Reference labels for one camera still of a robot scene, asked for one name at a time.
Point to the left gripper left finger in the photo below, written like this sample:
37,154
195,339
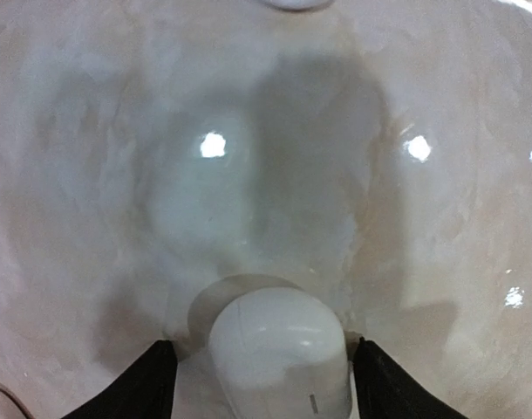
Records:
145,390

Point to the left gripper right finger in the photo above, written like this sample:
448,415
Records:
385,390

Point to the white charging case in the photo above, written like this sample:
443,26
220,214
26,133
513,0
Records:
297,5
280,353

